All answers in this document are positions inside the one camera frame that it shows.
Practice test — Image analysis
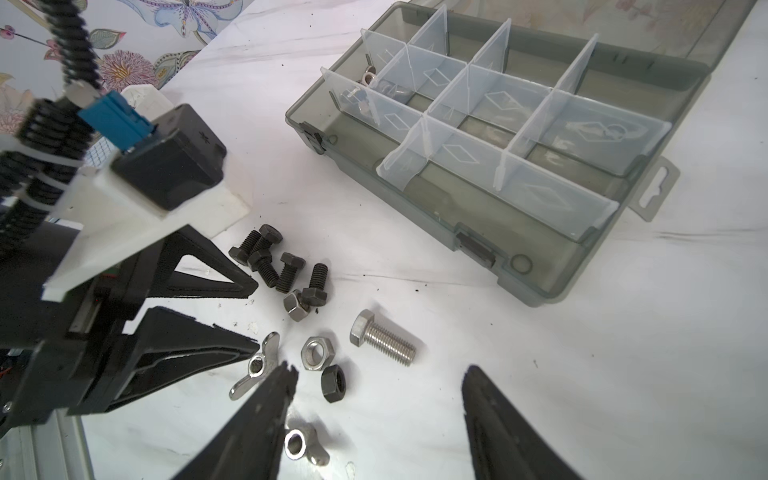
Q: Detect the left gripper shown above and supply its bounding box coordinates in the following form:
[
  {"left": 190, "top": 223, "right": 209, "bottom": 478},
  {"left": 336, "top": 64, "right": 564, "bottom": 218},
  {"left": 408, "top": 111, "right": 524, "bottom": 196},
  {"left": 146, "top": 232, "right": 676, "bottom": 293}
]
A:
[{"left": 1, "top": 223, "right": 260, "bottom": 434}]

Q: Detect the black hex bolt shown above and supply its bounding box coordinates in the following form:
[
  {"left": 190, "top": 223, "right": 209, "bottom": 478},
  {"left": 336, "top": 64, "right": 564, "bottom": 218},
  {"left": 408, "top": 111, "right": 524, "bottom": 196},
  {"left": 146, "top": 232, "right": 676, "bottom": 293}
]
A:
[
  {"left": 275, "top": 252, "right": 306, "bottom": 294},
  {"left": 228, "top": 230, "right": 262, "bottom": 266},
  {"left": 251, "top": 224, "right": 283, "bottom": 253},
  {"left": 247, "top": 249, "right": 279, "bottom": 288}
]

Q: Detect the silver hex bolt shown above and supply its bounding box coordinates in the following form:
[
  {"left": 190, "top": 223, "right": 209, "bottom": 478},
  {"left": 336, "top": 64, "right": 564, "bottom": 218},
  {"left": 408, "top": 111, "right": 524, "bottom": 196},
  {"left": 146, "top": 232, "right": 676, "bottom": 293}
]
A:
[{"left": 349, "top": 309, "right": 416, "bottom": 367}]

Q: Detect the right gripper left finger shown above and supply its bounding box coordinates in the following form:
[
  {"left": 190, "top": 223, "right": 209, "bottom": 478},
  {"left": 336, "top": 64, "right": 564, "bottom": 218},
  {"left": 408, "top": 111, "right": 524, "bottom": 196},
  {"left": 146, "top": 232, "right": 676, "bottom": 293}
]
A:
[{"left": 175, "top": 363, "right": 299, "bottom": 479}]

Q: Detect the black nut right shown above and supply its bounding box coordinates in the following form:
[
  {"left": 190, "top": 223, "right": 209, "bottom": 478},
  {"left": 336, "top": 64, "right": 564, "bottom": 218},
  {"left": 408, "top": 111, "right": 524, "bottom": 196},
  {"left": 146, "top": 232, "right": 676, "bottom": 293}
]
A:
[{"left": 321, "top": 365, "right": 347, "bottom": 403}]

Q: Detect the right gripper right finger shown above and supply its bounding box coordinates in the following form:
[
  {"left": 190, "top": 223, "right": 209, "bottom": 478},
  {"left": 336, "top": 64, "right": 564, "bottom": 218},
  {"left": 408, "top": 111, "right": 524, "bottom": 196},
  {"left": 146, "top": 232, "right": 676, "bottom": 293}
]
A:
[{"left": 461, "top": 365, "right": 580, "bottom": 480}]

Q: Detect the small silver hex nut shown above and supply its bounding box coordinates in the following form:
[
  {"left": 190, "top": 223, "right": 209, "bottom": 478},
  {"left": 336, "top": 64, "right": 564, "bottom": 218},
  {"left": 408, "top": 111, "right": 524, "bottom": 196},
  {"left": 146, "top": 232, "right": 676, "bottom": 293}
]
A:
[{"left": 283, "top": 289, "right": 311, "bottom": 322}]

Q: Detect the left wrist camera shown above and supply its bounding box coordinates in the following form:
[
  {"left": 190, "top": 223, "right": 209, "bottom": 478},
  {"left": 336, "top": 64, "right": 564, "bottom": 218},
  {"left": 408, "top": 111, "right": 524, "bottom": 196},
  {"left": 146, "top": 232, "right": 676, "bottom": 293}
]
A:
[{"left": 42, "top": 104, "right": 253, "bottom": 301}]

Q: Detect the grey plastic organizer box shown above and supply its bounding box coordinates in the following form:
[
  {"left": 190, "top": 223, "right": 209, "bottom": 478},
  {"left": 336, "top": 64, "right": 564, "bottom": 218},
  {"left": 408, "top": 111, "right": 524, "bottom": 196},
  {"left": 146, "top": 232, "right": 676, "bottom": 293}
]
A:
[{"left": 285, "top": 1, "right": 753, "bottom": 307}]

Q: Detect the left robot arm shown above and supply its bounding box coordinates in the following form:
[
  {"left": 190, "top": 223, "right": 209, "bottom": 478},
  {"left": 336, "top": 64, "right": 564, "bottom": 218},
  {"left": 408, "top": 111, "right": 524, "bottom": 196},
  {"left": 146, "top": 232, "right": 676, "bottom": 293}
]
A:
[{"left": 1, "top": 1, "right": 258, "bottom": 433}]

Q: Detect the white square clock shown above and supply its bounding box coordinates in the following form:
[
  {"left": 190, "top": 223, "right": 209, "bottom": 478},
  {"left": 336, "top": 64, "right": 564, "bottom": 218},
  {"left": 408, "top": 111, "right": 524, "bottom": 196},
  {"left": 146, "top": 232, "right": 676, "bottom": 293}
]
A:
[{"left": 121, "top": 84, "right": 174, "bottom": 122}]

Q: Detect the blue yellow calculator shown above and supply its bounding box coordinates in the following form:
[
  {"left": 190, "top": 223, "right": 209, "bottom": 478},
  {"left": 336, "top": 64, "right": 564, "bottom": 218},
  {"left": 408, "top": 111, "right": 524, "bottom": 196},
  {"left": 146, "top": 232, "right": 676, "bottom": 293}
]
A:
[{"left": 84, "top": 136, "right": 120, "bottom": 168}]

